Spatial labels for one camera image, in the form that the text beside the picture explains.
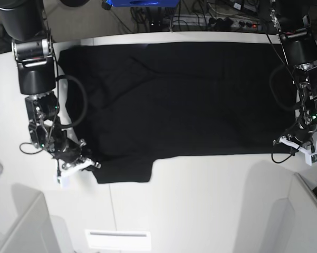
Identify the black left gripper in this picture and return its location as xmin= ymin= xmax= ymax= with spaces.
xmin=273 ymin=125 xmax=317 ymax=155

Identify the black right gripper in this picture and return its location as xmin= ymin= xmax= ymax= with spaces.
xmin=51 ymin=137 xmax=101 ymax=173

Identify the black T-shirt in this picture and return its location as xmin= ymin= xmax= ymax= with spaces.
xmin=58 ymin=42 xmax=296 ymax=184

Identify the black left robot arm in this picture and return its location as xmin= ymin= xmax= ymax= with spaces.
xmin=270 ymin=1 xmax=317 ymax=152

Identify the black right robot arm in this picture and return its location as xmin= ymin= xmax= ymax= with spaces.
xmin=0 ymin=1 xmax=101 ymax=176

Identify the white power strip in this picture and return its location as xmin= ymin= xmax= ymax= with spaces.
xmin=172 ymin=14 xmax=262 ymax=32

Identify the blue box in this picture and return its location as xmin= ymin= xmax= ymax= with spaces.
xmin=101 ymin=0 xmax=179 ymax=11

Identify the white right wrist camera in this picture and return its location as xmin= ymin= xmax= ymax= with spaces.
xmin=54 ymin=162 xmax=92 ymax=188

